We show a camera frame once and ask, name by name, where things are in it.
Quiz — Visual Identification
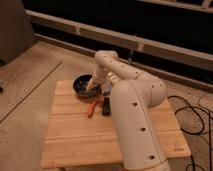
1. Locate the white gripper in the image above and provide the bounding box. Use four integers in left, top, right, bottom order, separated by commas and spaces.
86, 68, 106, 90

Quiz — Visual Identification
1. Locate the dark ceramic bowl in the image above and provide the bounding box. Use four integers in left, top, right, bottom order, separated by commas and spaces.
73, 74, 101, 97

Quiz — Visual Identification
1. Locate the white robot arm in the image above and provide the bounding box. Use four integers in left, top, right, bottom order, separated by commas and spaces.
87, 50, 171, 171

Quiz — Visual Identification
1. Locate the black rectangular remote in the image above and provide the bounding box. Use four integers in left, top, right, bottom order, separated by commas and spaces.
102, 93, 111, 116

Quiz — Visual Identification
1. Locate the wooden board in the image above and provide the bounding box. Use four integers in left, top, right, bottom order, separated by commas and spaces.
41, 80, 191, 168

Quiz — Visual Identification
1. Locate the grey cabinet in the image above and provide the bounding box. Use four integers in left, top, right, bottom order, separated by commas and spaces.
0, 0, 37, 64

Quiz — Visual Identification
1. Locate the orange handled tool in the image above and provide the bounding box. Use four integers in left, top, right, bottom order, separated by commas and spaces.
87, 100, 101, 118

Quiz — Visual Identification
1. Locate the white shelf rail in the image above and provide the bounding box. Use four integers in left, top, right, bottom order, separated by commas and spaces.
26, 10, 213, 72

